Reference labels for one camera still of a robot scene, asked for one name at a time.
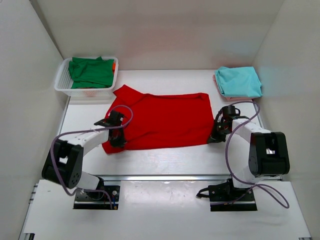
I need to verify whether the red t shirt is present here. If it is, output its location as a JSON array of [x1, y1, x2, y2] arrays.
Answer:
[[102, 85, 214, 155]]

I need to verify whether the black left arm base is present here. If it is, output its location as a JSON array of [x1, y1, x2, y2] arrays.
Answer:
[[73, 180, 121, 211]]

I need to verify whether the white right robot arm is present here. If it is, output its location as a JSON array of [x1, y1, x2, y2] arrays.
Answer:
[[207, 104, 290, 189]]

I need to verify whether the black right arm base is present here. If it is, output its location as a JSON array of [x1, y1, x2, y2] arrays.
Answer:
[[195, 177, 258, 212]]

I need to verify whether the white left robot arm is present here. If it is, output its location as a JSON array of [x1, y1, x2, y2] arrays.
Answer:
[[41, 110, 126, 190]]

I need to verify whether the folded pink t shirt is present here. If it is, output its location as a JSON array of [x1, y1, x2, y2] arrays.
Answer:
[[212, 74, 253, 102]]

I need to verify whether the folded teal t shirt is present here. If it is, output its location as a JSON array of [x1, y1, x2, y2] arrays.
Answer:
[[214, 66, 263, 99]]

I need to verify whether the orange t shirt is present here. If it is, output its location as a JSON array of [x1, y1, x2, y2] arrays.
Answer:
[[112, 62, 116, 73]]

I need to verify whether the green t shirt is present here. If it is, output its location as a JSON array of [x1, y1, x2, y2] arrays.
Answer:
[[68, 56, 115, 89]]

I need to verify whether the white plastic basket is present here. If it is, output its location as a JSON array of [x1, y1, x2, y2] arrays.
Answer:
[[54, 56, 119, 98]]

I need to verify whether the aluminium table rail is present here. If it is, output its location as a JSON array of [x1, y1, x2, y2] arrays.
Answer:
[[94, 174, 283, 182]]

